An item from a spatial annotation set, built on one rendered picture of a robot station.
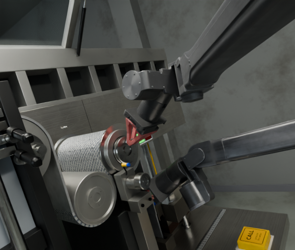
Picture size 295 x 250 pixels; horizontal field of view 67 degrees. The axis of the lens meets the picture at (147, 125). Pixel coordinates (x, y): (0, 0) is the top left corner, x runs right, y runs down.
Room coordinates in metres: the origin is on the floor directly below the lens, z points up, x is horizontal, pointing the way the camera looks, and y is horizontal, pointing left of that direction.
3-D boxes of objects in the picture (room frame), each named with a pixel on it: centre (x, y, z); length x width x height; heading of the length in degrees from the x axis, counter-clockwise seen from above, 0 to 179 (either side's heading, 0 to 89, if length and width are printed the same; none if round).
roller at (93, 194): (0.59, 0.26, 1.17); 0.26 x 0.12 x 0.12; 49
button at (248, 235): (0.57, -0.20, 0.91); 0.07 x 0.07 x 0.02; 49
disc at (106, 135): (0.60, 0.09, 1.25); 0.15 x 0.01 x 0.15; 139
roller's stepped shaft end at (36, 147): (0.35, 0.19, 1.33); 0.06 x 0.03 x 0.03; 49
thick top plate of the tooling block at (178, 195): (0.84, 0.09, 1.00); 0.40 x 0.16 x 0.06; 49
